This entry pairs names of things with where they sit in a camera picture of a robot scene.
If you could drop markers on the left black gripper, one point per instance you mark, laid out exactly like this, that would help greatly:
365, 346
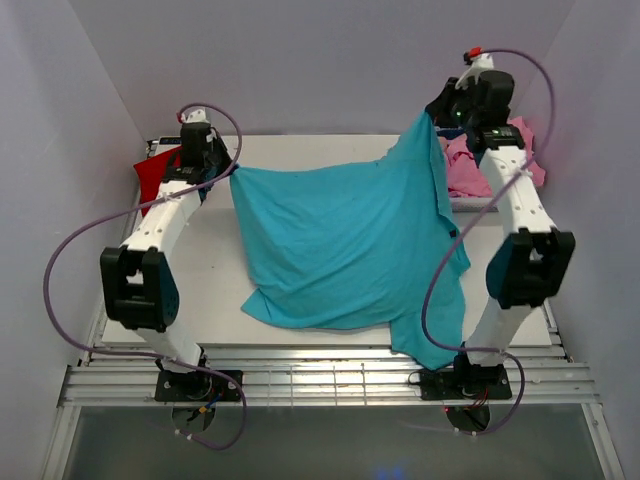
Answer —
227, 162

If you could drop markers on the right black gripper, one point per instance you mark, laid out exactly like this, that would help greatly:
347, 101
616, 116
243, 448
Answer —
437, 109

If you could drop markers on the teal t shirt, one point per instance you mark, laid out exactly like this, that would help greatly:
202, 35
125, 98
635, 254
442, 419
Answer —
357, 245

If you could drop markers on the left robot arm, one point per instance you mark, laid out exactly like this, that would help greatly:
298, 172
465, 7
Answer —
138, 286

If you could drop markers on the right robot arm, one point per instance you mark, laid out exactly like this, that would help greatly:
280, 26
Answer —
529, 265

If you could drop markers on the dark blue garment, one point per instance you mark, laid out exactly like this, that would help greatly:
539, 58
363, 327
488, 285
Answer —
449, 133

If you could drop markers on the blue label plate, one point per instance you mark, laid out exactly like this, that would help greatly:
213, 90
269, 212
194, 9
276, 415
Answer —
169, 140

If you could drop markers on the folded red t shirt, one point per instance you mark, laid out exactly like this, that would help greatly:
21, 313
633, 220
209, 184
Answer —
151, 171

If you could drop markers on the pink t shirt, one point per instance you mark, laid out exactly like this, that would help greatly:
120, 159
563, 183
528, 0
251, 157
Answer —
464, 179

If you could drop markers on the white plastic basket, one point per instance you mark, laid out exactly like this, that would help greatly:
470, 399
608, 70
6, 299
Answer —
468, 204

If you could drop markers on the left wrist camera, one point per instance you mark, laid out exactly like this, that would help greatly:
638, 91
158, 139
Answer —
196, 115

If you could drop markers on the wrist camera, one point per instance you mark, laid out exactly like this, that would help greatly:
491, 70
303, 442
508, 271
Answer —
196, 115
477, 61

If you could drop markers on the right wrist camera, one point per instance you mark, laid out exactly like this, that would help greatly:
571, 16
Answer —
477, 61

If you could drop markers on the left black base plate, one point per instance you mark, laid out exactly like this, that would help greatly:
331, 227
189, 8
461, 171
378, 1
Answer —
194, 387

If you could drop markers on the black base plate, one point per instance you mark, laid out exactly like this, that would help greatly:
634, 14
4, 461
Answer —
194, 387
490, 383

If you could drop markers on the aluminium rail frame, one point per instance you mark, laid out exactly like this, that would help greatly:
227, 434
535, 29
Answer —
310, 368

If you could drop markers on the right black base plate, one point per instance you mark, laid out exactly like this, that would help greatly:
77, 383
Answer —
490, 383

